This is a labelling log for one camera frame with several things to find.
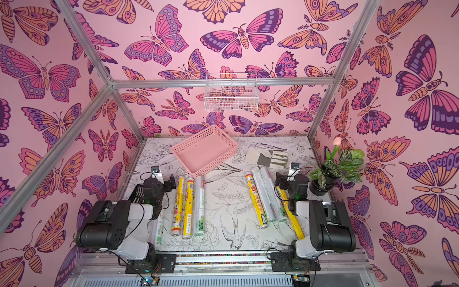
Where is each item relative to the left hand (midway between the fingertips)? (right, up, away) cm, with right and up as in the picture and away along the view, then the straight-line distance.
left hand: (165, 173), depth 94 cm
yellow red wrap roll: (+10, -21, -13) cm, 27 cm away
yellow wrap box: (+65, -23, -14) cm, 70 cm away
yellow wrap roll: (+14, -17, -9) cm, 24 cm away
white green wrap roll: (+19, -15, -8) cm, 26 cm away
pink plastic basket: (+18, +13, +18) cm, 29 cm away
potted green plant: (+82, +5, -22) cm, 85 cm away
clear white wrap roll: (+2, -23, -15) cm, 28 cm away
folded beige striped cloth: (+61, +7, +12) cm, 63 cm away
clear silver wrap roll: (+52, -10, -5) cm, 53 cm away
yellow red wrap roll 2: (+49, -17, -9) cm, 52 cm away
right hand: (+62, +1, -1) cm, 62 cm away
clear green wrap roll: (+58, -14, -8) cm, 60 cm away
